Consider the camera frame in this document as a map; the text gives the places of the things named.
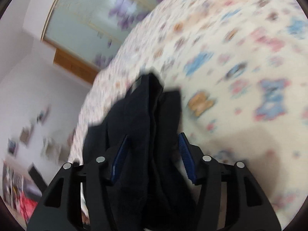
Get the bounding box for black pants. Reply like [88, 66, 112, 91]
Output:
[82, 73, 196, 230]

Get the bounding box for white shelf with items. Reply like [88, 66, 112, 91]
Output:
[0, 103, 78, 230]

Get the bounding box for floral glass sliding wardrobe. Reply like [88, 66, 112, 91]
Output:
[43, 0, 163, 69]

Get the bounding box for brown wooden door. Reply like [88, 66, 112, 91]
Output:
[54, 49, 99, 84]

